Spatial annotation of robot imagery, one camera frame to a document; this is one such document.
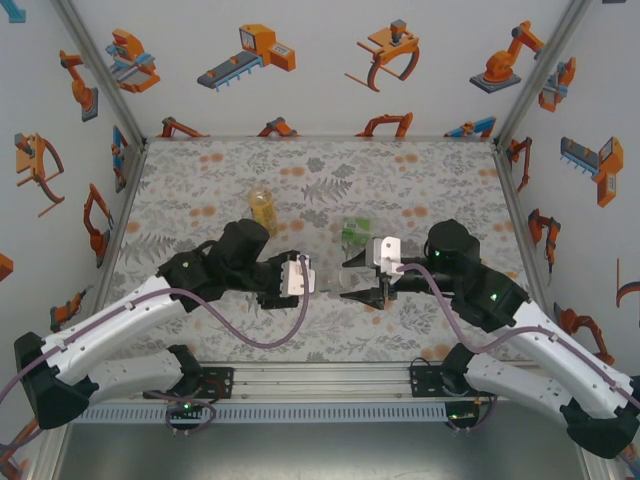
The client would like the clear bottle lime green label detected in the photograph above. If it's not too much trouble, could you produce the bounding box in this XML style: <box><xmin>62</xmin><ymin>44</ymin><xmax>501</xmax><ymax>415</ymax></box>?
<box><xmin>339</xmin><ymin>215</ymin><xmax>374</xmax><ymax>249</ymax></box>

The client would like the amber tea bottle yellow label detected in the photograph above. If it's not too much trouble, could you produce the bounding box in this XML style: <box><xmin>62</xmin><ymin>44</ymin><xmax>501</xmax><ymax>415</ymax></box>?
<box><xmin>247</xmin><ymin>182</ymin><xmax>280</xmax><ymax>237</ymax></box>

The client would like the floral patterned table cover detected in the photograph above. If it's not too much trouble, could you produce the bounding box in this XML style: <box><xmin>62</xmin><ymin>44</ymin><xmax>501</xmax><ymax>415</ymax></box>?
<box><xmin>97</xmin><ymin>135</ymin><xmax>551</xmax><ymax>364</ymax></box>

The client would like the aluminium frame side bar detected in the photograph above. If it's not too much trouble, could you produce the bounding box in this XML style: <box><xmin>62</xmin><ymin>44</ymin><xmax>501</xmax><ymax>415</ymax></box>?
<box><xmin>492</xmin><ymin>139</ymin><xmax>556</xmax><ymax>321</ymax></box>
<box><xmin>94</xmin><ymin>139</ymin><xmax>150</xmax><ymax>301</ymax></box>

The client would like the aluminium mounting rail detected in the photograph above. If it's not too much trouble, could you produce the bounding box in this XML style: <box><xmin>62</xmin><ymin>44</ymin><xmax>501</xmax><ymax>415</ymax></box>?
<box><xmin>114</xmin><ymin>362</ymin><xmax>501</xmax><ymax>401</ymax></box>

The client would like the grey slotted cable duct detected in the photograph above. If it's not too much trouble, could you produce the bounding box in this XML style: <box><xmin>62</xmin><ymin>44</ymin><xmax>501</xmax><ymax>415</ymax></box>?
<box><xmin>87</xmin><ymin>402</ymin><xmax>451</xmax><ymax>425</ymax></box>

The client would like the short purple base cable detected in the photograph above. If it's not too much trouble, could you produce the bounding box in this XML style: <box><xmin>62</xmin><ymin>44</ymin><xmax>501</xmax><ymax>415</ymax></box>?
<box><xmin>446</xmin><ymin>394</ymin><xmax>501</xmax><ymax>436</ymax></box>
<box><xmin>147</xmin><ymin>392</ymin><xmax>222</xmax><ymax>437</ymax></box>

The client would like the aluminium frame post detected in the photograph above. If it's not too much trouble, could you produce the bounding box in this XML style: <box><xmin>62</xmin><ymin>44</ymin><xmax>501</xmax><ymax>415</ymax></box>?
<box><xmin>492</xmin><ymin>0</ymin><xmax>596</xmax><ymax>146</ymax></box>
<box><xmin>49</xmin><ymin>0</ymin><xmax>149</xmax><ymax>146</ymax></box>

